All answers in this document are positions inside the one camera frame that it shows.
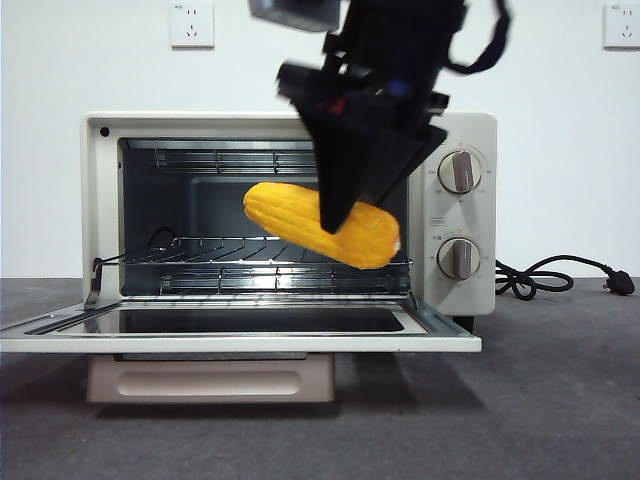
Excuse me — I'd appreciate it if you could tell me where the yellow corn cob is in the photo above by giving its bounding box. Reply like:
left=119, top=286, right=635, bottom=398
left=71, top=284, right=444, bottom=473
left=242, top=182, right=402, bottom=271

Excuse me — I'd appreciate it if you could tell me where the glass oven door beige handle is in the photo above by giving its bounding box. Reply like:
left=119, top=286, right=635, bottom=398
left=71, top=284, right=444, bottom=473
left=0, top=298, right=484, bottom=404

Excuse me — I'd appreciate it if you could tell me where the cream oven knob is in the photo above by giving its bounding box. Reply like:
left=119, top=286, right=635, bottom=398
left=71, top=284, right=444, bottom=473
left=437, top=237, right=481, bottom=280
left=438, top=151, right=483, bottom=195

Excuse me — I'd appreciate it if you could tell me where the cream Toshiba toaster oven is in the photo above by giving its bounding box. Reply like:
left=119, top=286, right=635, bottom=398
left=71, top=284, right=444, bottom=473
left=80, top=110, right=498, bottom=331

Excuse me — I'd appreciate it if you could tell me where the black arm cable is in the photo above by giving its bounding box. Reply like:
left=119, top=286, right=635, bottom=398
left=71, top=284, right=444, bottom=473
left=447, top=0, right=514, bottom=75

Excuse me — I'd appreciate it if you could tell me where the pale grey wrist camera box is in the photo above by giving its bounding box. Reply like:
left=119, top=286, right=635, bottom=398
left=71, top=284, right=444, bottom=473
left=248, top=0, right=341, bottom=34

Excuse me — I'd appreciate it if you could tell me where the metal wire oven rack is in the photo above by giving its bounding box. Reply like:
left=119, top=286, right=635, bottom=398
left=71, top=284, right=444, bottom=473
left=122, top=235, right=415, bottom=266

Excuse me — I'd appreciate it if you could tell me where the black power cable with plug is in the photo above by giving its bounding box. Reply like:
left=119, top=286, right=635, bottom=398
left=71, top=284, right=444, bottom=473
left=494, top=254, right=636, bottom=300

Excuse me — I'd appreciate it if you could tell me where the white wall socket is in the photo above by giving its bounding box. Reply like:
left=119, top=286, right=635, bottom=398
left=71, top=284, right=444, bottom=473
left=603, top=2, right=640, bottom=50
left=170, top=1, right=215, bottom=50

